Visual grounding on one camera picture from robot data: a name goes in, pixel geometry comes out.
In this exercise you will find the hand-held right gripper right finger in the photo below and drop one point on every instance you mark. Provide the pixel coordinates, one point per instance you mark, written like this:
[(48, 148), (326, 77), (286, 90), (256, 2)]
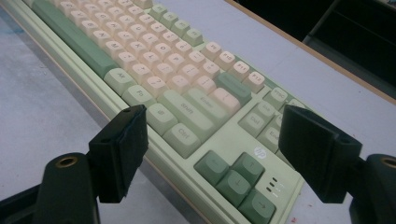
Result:
[(317, 155)]

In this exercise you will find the dark metal frame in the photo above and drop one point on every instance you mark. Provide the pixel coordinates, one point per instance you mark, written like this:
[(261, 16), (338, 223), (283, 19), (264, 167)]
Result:
[(342, 59)]

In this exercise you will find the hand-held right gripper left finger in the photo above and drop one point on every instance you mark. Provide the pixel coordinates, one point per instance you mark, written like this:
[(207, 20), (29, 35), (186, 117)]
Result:
[(120, 155)]

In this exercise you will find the green and cream keyboard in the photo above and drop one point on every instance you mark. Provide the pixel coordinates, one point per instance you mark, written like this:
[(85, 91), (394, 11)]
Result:
[(193, 102)]

